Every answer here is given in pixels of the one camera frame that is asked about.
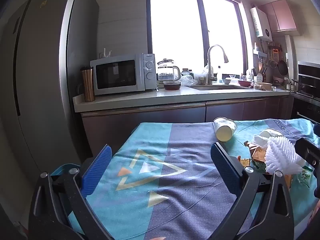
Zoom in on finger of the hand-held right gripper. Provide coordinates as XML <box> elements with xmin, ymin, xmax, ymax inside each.
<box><xmin>295</xmin><ymin>137</ymin><xmax>320</xmax><ymax>167</ymax></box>

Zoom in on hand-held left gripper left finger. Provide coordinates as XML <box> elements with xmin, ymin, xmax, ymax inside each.
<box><xmin>28</xmin><ymin>144</ymin><xmax>113</xmax><ymax>240</ymax></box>

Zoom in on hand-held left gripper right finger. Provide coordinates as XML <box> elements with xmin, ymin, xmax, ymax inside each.
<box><xmin>210</xmin><ymin>142</ymin><xmax>295</xmax><ymax>240</ymax></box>

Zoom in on clear green-edged snack wrapper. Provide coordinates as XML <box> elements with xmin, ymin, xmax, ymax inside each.
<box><xmin>296</xmin><ymin>167</ymin><xmax>313</xmax><ymax>188</ymax></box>

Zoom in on white foam fruit net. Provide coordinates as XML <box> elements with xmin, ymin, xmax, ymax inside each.
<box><xmin>264</xmin><ymin>135</ymin><xmax>304</xmax><ymax>175</ymax></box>

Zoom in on dotted white paper cup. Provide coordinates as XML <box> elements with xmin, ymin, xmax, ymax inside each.
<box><xmin>259</xmin><ymin>128</ymin><xmax>284</xmax><ymax>143</ymax></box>
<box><xmin>213</xmin><ymin>117</ymin><xmax>237</xmax><ymax>141</ymax></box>

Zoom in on white tissue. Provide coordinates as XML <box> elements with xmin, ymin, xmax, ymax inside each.
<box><xmin>252</xmin><ymin>134</ymin><xmax>270</xmax><ymax>153</ymax></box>

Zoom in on brown snack wrapper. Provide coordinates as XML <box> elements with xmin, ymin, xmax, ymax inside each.
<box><xmin>244</xmin><ymin>141</ymin><xmax>268</xmax><ymax>162</ymax></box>

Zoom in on black built-in oven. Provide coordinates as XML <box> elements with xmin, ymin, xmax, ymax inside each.
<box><xmin>290</xmin><ymin>61</ymin><xmax>320</xmax><ymax>125</ymax></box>

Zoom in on teal grey printed tablecloth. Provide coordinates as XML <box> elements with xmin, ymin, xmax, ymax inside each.
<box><xmin>51</xmin><ymin>118</ymin><xmax>320</xmax><ymax>240</ymax></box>

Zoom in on dark base cabinets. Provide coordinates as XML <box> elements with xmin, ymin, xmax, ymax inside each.
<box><xmin>80</xmin><ymin>96</ymin><xmax>292</xmax><ymax>155</ymax></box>

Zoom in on wooden tray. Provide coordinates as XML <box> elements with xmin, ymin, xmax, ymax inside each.
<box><xmin>254</xmin><ymin>81</ymin><xmax>273</xmax><ymax>91</ymax></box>

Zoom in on kitchen sink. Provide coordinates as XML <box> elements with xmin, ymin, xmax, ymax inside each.
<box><xmin>191</xmin><ymin>85</ymin><xmax>252</xmax><ymax>91</ymax></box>

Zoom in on copper thermos tumbler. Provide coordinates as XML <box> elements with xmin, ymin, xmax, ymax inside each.
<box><xmin>80</xmin><ymin>67</ymin><xmax>96</xmax><ymax>102</ymax></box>

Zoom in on light stone countertop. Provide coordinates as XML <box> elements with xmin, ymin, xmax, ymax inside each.
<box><xmin>73</xmin><ymin>85</ymin><xmax>290</xmax><ymax>113</ymax></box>

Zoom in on hanging black frying pan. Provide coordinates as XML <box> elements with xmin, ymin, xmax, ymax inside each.
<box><xmin>278</xmin><ymin>60</ymin><xmax>288</xmax><ymax>76</ymax></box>

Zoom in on silver microwave oven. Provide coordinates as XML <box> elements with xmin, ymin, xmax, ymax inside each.
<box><xmin>90</xmin><ymin>53</ymin><xmax>157</xmax><ymax>95</ymax></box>

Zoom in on clear plastic bag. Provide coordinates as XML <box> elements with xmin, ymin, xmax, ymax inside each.
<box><xmin>180</xmin><ymin>74</ymin><xmax>198</xmax><ymax>87</ymax></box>

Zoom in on dark lidded food container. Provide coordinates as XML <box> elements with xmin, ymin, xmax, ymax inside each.
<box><xmin>163</xmin><ymin>81</ymin><xmax>181</xmax><ymax>91</ymax></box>

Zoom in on grey refrigerator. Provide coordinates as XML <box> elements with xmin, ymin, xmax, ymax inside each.
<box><xmin>0</xmin><ymin>0</ymin><xmax>100</xmax><ymax>223</ymax></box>

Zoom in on steel kitchen faucet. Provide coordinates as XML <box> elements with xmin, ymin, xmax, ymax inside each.
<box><xmin>206</xmin><ymin>45</ymin><xmax>229</xmax><ymax>85</ymax></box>

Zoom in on glass electric kettle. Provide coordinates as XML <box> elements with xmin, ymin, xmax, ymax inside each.
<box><xmin>157</xmin><ymin>59</ymin><xmax>181</xmax><ymax>82</ymax></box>

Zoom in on white water heater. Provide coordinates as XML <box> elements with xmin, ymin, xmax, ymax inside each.
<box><xmin>250</xmin><ymin>6</ymin><xmax>273</xmax><ymax>40</ymax></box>

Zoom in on kitchen window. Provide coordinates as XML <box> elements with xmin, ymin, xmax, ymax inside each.
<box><xmin>146</xmin><ymin>0</ymin><xmax>250</xmax><ymax>80</ymax></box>

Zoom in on pink wall cabinet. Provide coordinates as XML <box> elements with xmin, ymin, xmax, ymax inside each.
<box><xmin>259</xmin><ymin>0</ymin><xmax>298</xmax><ymax>33</ymax></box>

